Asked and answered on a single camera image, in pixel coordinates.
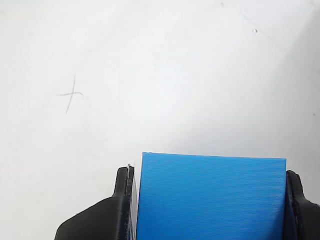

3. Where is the blue cube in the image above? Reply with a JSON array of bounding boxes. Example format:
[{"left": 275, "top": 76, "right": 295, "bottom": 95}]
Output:
[{"left": 135, "top": 151, "right": 288, "bottom": 240}]

